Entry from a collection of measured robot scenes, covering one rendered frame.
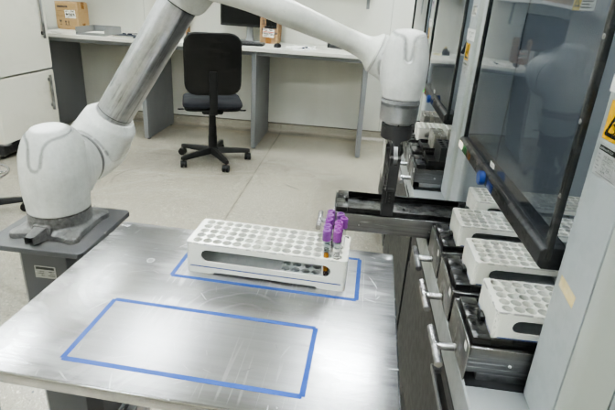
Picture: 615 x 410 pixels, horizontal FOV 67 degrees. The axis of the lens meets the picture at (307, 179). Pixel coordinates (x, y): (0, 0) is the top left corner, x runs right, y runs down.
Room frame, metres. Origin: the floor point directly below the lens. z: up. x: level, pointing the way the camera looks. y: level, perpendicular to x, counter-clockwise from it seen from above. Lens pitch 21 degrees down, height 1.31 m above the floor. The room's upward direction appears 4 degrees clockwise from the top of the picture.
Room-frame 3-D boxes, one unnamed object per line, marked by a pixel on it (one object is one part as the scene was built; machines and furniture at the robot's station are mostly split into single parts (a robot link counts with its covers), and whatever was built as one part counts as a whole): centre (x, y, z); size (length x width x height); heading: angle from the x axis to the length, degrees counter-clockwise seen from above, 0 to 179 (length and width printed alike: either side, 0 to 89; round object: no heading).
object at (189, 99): (3.69, 0.78, 0.52); 0.64 x 0.60 x 1.05; 15
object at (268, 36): (4.56, 0.43, 1.02); 0.22 x 0.17 x 0.24; 175
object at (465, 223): (0.96, -0.49, 0.83); 0.30 x 0.10 x 0.06; 85
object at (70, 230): (1.10, 0.65, 0.73); 0.22 x 0.18 x 0.06; 175
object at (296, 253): (0.78, 0.06, 0.85); 0.30 x 0.10 x 0.06; 83
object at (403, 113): (1.09, -0.21, 1.07); 0.09 x 0.09 x 0.06
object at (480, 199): (1.10, -0.57, 0.83); 0.30 x 0.10 x 0.06; 85
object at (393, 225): (1.12, -0.40, 0.78); 0.73 x 0.14 x 0.09; 85
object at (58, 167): (1.13, 0.65, 0.87); 0.18 x 0.16 x 0.22; 176
